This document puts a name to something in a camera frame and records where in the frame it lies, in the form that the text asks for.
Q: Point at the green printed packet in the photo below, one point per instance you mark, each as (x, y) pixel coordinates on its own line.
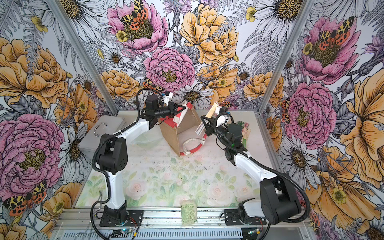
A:
(188, 212)

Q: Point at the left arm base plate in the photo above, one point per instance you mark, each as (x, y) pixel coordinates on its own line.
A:
(131, 218)

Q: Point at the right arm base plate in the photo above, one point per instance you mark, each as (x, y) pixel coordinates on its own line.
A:
(236, 217)

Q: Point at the burlap tote bag red front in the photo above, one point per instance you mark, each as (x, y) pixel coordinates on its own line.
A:
(184, 132)

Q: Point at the aluminium front rail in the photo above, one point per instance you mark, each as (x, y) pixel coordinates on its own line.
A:
(79, 222)

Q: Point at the grey metal box with handle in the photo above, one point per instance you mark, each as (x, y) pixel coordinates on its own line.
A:
(105, 125)

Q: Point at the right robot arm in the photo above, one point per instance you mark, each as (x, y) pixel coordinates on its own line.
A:
(278, 200)

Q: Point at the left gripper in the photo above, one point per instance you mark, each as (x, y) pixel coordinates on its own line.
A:
(173, 109)

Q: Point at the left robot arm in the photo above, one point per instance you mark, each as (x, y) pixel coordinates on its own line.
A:
(111, 156)

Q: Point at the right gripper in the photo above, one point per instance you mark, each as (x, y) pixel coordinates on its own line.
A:
(213, 123)

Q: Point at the grey striped folding fan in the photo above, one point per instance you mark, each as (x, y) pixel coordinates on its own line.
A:
(211, 112)

